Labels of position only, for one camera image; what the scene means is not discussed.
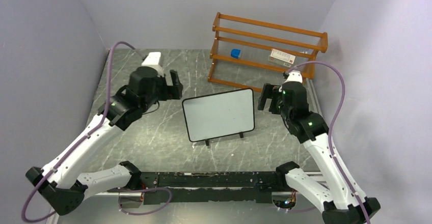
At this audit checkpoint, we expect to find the small whiteboard black frame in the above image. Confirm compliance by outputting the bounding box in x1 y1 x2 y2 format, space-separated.
182 88 255 146

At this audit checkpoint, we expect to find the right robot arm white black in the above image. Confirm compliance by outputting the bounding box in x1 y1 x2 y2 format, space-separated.
258 81 381 223

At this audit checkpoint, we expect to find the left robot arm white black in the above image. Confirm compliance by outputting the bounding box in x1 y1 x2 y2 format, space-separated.
26 66 183 215

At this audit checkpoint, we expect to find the white red box on shelf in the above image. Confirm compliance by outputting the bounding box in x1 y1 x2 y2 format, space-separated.
268 49 296 68

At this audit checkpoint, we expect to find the orange wooden shelf rack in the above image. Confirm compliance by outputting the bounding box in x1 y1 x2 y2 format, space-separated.
207 12 329 92

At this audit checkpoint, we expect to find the blue eraser on shelf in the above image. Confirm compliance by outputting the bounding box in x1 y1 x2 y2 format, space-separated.
230 48 242 59

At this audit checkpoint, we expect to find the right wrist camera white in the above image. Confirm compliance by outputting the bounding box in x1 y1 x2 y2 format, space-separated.
282 70 303 84

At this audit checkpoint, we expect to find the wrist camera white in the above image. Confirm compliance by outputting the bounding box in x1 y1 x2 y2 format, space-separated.
141 51 164 76
282 70 303 84

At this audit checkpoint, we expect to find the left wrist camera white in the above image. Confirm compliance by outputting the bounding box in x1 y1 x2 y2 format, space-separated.
141 51 164 76

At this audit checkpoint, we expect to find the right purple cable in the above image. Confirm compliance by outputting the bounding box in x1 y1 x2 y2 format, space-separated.
286 60 372 224

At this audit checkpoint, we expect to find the purple cable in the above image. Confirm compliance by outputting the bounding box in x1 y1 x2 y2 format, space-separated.
21 41 174 223
286 60 372 224

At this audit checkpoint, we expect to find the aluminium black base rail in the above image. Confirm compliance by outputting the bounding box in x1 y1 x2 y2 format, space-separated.
46 171 363 224

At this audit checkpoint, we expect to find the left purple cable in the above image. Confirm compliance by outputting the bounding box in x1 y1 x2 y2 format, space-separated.
21 41 174 223

